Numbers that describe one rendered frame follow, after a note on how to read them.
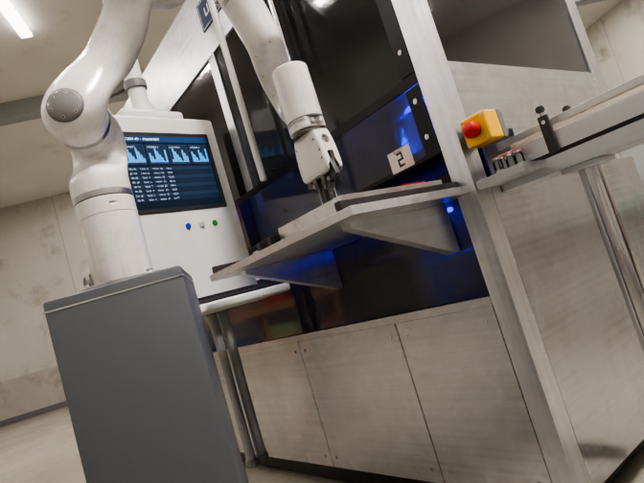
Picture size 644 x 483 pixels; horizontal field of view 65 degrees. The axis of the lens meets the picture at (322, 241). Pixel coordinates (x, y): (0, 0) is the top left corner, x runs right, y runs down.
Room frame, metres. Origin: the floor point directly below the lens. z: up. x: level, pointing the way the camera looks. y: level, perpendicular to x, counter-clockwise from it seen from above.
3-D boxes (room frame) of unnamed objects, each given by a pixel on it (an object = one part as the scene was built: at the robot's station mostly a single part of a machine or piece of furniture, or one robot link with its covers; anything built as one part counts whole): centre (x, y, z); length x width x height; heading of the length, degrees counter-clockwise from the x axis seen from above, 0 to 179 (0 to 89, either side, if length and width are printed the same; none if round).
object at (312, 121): (1.11, -0.04, 1.09); 0.09 x 0.08 x 0.03; 38
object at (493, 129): (1.21, -0.45, 1.00); 0.08 x 0.07 x 0.07; 128
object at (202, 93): (2.24, 0.38, 1.51); 0.49 x 0.01 x 0.59; 38
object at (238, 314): (2.06, 0.26, 0.73); 1.98 x 0.01 x 0.25; 38
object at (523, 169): (1.23, -0.50, 0.87); 0.14 x 0.13 x 0.02; 128
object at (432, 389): (2.36, -0.15, 0.44); 2.06 x 1.00 x 0.88; 38
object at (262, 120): (1.82, 0.05, 1.51); 0.47 x 0.01 x 0.59; 38
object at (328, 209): (1.26, -0.12, 0.90); 0.34 x 0.26 x 0.04; 128
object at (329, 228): (1.42, -0.04, 0.87); 0.70 x 0.48 x 0.02; 38
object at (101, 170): (1.08, 0.42, 1.16); 0.19 x 0.12 x 0.24; 8
